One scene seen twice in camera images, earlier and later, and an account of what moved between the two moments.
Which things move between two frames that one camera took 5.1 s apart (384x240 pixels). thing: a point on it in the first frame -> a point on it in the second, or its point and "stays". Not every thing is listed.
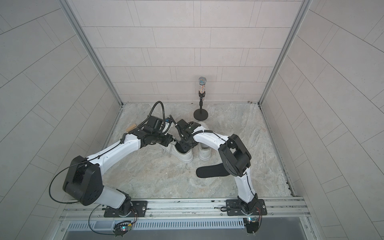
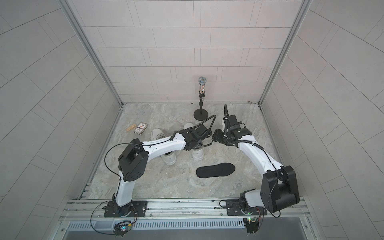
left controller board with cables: [120, 228] stays
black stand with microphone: [201, 114] stays
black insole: [211, 171] stays
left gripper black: [167, 140] -> [189, 131]
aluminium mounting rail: [288, 209] stays
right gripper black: [184, 146] -> [217, 136]
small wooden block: [131, 127] stays
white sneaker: [186, 157] -> [169, 158]
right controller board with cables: [253, 224] stays
